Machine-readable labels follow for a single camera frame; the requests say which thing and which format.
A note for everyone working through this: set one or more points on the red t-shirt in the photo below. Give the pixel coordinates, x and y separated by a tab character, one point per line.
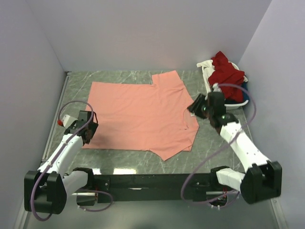
224	72

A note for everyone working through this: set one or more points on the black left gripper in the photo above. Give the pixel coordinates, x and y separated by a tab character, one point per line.
93	127

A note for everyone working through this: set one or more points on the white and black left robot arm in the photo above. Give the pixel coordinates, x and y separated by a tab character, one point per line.
46	190

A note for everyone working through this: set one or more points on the white t-shirt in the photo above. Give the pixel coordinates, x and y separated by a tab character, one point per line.
207	70

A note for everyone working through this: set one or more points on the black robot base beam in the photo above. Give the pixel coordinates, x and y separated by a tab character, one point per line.
136	187

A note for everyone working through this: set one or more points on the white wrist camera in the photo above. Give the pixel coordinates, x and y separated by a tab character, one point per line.
66	121
216	88

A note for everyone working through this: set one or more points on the white laundry basket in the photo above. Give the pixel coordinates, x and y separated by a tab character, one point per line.
236	105

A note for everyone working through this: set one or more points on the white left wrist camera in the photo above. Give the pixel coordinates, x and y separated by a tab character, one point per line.
66	121

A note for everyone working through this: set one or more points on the salmon pink t-shirt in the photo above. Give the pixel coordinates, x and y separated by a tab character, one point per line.
146	117

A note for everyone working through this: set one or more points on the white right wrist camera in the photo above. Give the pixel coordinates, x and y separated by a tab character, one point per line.
216	88

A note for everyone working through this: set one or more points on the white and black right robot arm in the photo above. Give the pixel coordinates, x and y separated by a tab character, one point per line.
262	178

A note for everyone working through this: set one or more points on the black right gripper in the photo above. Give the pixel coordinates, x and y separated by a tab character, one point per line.
195	107

